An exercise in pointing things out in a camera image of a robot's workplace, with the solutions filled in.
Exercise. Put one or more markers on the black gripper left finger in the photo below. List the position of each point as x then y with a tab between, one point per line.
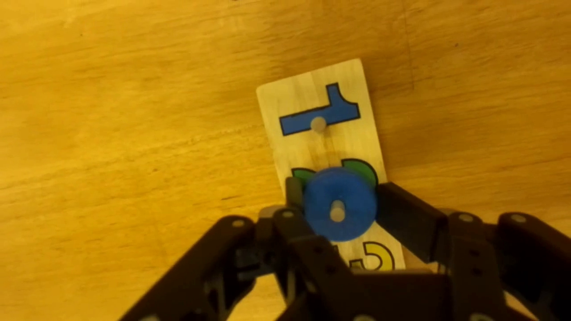
225	260

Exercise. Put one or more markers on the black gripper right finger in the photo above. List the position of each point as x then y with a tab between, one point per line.
474	249

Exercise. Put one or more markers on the wooden number peg platform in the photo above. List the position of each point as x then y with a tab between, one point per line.
323	89

